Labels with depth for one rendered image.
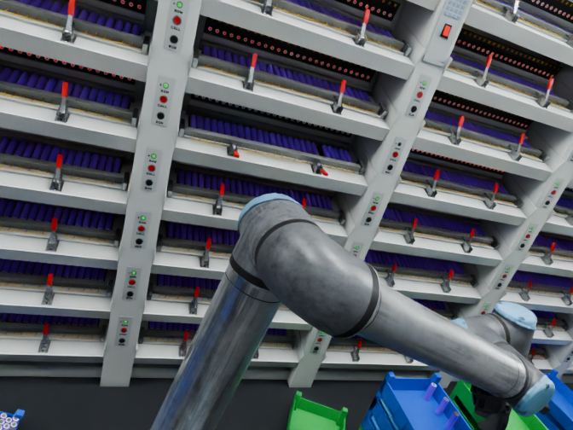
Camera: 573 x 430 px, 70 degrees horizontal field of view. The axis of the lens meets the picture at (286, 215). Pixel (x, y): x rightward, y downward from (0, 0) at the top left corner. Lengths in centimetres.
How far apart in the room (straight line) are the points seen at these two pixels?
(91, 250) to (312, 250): 89
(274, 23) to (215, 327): 76
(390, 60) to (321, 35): 22
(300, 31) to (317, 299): 78
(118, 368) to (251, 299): 98
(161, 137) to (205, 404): 68
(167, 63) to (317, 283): 74
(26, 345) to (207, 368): 93
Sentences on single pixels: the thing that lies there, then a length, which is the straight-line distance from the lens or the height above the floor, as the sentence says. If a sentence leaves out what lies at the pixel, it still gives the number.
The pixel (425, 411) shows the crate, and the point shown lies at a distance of 148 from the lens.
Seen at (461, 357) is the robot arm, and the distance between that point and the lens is 77.
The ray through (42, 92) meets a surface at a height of 93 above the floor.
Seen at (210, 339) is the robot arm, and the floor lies 75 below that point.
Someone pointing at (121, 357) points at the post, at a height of 14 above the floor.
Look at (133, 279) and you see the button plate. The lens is 135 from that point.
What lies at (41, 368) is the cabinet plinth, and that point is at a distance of 166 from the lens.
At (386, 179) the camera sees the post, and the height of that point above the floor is 92.
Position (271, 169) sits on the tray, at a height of 88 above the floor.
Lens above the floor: 122
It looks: 22 degrees down
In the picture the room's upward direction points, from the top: 18 degrees clockwise
